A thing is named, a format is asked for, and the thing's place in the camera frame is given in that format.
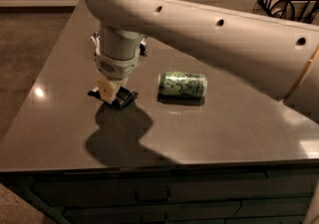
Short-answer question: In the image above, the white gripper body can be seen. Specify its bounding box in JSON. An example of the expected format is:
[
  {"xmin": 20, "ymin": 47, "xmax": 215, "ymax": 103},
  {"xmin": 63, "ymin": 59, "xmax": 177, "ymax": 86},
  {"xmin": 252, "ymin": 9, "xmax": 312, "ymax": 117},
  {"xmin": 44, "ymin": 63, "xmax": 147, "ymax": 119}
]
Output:
[{"xmin": 95, "ymin": 49, "xmax": 139, "ymax": 80}]

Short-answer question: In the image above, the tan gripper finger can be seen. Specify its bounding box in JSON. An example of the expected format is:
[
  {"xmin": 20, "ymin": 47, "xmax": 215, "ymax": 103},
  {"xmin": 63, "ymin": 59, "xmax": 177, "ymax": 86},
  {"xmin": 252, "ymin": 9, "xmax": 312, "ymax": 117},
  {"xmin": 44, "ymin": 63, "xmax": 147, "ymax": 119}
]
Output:
[
  {"xmin": 97, "ymin": 76, "xmax": 121, "ymax": 105},
  {"xmin": 118, "ymin": 77, "xmax": 129, "ymax": 91}
]

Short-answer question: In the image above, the black rxbar chocolate wrapper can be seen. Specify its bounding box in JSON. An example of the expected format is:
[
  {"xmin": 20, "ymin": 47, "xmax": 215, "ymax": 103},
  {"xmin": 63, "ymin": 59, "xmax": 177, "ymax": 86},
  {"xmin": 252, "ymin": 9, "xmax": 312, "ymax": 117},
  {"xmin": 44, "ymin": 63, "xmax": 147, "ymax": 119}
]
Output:
[{"xmin": 88, "ymin": 87, "xmax": 138, "ymax": 110}]

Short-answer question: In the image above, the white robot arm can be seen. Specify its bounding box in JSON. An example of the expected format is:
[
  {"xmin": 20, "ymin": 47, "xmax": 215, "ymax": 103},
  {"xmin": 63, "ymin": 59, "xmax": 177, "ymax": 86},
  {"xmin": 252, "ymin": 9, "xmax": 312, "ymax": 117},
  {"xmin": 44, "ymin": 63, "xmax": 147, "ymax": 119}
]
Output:
[{"xmin": 85, "ymin": 0, "xmax": 319, "ymax": 121}]

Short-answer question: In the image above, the blue white chip bag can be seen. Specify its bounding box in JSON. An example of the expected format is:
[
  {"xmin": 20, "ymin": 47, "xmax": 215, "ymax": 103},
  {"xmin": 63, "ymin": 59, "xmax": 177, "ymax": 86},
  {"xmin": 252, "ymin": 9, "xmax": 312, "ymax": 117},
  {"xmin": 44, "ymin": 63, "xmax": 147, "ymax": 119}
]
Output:
[{"xmin": 91, "ymin": 32, "xmax": 148, "ymax": 57}]

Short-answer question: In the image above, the green soda can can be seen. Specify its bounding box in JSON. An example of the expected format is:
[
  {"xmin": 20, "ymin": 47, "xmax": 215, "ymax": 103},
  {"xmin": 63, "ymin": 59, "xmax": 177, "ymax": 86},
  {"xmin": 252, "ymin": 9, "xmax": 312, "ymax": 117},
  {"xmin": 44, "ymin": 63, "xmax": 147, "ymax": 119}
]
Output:
[{"xmin": 159, "ymin": 71, "xmax": 207, "ymax": 99}]

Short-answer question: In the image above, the upper cabinet drawer handle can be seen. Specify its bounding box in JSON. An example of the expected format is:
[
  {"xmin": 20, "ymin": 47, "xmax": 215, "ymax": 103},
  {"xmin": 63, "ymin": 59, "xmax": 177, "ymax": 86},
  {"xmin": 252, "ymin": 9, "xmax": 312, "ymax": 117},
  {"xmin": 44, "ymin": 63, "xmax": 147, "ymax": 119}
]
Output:
[{"xmin": 134, "ymin": 186, "xmax": 170, "ymax": 204}]

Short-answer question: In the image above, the cabinet drawer handle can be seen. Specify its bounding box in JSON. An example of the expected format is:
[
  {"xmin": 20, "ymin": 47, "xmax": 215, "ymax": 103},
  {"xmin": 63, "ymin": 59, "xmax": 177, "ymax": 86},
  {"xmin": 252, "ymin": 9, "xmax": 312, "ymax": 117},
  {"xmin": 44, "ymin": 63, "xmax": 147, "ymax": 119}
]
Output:
[
  {"xmin": 134, "ymin": 186, "xmax": 170, "ymax": 204},
  {"xmin": 140, "ymin": 212, "xmax": 167, "ymax": 224}
]

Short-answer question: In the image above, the lower cabinet drawer handle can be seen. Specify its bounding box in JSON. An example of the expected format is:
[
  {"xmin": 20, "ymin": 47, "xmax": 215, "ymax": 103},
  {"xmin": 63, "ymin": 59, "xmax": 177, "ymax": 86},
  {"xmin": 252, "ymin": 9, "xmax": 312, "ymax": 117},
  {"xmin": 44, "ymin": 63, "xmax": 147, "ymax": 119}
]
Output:
[{"xmin": 140, "ymin": 212, "xmax": 167, "ymax": 224}]

